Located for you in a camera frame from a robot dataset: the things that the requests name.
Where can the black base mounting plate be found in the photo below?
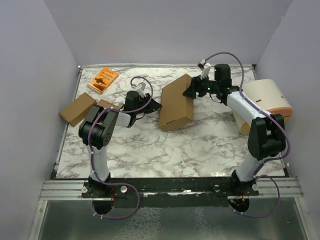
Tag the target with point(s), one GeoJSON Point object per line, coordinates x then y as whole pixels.
{"type": "Point", "coordinates": [154, 192]}

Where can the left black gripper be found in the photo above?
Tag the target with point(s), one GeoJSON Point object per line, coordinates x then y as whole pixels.
{"type": "Point", "coordinates": [153, 106]}

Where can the orange booklet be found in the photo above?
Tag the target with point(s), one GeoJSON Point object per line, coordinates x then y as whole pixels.
{"type": "Point", "coordinates": [103, 80]}

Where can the cream toy bread bin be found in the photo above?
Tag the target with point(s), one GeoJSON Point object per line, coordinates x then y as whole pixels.
{"type": "Point", "coordinates": [267, 95]}

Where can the aluminium rail frame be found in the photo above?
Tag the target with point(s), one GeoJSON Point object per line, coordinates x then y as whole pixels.
{"type": "Point", "coordinates": [213, 145]}

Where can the brown cardboard box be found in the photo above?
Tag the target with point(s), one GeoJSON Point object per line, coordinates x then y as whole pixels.
{"type": "Point", "coordinates": [177, 110]}
{"type": "Point", "coordinates": [77, 110]}
{"type": "Point", "coordinates": [105, 104]}

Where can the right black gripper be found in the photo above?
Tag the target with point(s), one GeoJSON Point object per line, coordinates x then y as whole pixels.
{"type": "Point", "coordinates": [195, 87]}

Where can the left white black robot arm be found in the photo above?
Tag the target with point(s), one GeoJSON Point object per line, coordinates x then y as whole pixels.
{"type": "Point", "coordinates": [96, 132]}

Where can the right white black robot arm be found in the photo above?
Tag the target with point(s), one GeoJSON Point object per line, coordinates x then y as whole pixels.
{"type": "Point", "coordinates": [266, 130]}

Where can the folded flat brown cardboard box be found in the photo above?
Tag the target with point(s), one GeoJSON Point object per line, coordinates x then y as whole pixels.
{"type": "Point", "coordinates": [105, 104]}

